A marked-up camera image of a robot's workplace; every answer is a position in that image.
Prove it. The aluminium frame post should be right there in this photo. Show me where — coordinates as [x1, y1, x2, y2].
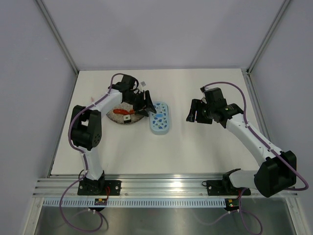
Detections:
[34, 0, 79, 76]
[246, 0, 293, 76]

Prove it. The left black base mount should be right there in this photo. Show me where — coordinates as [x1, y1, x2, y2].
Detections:
[77, 179, 121, 196]

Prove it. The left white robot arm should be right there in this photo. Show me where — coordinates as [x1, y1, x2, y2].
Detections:
[67, 73, 156, 195]

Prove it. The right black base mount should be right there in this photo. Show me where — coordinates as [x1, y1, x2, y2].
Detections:
[201, 180, 244, 196]

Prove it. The red sausage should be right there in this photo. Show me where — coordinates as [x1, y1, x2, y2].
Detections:
[113, 109, 129, 115]

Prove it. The aluminium rail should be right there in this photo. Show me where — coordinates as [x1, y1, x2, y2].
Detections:
[34, 173, 296, 198]

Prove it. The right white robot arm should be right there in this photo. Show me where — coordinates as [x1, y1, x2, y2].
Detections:
[186, 87, 296, 197]

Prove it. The white slotted cable duct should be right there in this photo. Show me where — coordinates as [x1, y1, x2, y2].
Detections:
[43, 198, 226, 208]

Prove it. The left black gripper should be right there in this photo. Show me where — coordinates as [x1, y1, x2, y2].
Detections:
[125, 91, 156, 117]

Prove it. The speckled round plate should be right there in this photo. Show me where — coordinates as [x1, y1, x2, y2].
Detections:
[106, 102, 144, 124]

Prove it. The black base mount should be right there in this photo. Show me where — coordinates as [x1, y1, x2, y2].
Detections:
[77, 179, 121, 196]
[201, 180, 244, 196]

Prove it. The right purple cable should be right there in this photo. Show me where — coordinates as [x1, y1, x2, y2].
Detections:
[195, 82, 309, 234]

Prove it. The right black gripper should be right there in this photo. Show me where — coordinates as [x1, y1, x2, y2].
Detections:
[186, 99, 215, 124]

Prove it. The blue lunch box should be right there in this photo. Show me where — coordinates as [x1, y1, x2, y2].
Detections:
[150, 122, 170, 135]

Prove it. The left aluminium frame post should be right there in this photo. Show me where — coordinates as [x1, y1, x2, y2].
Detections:
[34, 0, 79, 76]

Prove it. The right aluminium frame post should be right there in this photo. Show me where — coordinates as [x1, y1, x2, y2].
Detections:
[246, 0, 293, 76]

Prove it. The terrazzo pattern lunch box lid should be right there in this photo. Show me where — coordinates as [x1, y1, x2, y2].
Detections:
[149, 101, 170, 125]

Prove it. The sushi roll piece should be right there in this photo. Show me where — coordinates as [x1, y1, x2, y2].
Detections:
[123, 115, 132, 123]

